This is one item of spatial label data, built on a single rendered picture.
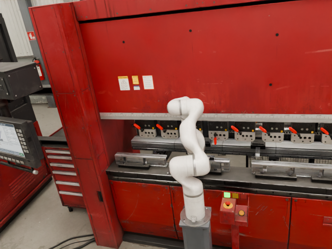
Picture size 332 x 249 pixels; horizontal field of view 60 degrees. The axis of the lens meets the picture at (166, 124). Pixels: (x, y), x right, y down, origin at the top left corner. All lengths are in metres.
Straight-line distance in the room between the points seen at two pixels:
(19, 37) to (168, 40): 6.38
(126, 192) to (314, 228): 1.59
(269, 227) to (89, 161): 1.60
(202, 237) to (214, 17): 1.41
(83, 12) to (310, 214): 2.28
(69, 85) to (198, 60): 1.01
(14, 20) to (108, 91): 5.96
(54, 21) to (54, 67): 0.34
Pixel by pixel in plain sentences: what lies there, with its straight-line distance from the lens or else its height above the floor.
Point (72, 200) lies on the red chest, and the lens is 3.65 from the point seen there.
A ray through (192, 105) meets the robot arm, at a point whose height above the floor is 1.63.
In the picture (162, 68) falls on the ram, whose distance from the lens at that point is 2.22.
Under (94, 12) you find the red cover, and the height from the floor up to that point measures 2.21.
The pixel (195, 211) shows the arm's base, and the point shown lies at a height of 1.09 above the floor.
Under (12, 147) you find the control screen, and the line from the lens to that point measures 2.40.
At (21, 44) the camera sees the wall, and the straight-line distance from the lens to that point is 8.25.
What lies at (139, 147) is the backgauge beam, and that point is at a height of 0.91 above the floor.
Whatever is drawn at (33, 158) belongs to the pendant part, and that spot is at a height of 1.33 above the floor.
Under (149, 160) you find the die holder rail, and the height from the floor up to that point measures 0.93.
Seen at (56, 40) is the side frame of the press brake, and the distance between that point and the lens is 2.34.
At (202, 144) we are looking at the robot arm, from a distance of 2.13.
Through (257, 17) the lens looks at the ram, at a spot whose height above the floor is 2.07.
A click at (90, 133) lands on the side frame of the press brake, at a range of 2.48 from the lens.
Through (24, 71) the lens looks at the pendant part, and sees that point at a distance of 2.19.
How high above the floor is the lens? 2.26
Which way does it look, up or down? 24 degrees down
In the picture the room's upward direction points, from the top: 7 degrees counter-clockwise
